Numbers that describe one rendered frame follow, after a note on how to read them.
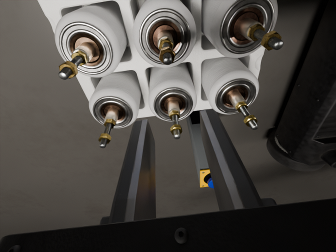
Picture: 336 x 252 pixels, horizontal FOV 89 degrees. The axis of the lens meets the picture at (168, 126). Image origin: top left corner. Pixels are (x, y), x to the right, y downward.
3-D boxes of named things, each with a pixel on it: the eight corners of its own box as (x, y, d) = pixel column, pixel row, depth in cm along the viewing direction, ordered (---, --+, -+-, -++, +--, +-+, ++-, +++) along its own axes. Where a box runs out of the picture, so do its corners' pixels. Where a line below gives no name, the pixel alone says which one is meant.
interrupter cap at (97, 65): (60, 63, 27) (58, 65, 27) (61, 10, 23) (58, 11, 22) (108, 79, 29) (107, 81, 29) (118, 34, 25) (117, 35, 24)
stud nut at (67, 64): (59, 69, 21) (56, 72, 20) (63, 57, 20) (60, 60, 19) (76, 78, 22) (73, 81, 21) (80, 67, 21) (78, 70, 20)
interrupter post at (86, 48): (78, 54, 26) (70, 62, 24) (80, 38, 25) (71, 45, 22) (95, 59, 27) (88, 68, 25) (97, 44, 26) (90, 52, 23)
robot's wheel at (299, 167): (308, 122, 72) (347, 160, 57) (303, 130, 76) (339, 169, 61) (260, 127, 73) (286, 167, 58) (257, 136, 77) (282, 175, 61)
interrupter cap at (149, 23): (156, 71, 29) (156, 73, 28) (128, 27, 24) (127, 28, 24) (197, 48, 27) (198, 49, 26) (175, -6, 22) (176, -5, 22)
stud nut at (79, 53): (71, 58, 24) (69, 60, 23) (75, 47, 23) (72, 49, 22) (85, 66, 24) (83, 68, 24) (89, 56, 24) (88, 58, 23)
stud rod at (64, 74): (79, 54, 25) (56, 77, 19) (82, 48, 24) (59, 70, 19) (86, 58, 25) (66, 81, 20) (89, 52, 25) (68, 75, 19)
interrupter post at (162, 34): (161, 49, 27) (162, 57, 24) (153, 34, 25) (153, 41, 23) (175, 41, 26) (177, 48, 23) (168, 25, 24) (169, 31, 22)
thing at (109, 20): (87, 37, 41) (52, 67, 27) (92, -11, 35) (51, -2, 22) (127, 52, 44) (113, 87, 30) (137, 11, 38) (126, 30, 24)
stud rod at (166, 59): (162, 46, 25) (164, 66, 19) (160, 38, 24) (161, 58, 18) (169, 43, 24) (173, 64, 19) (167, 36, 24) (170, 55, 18)
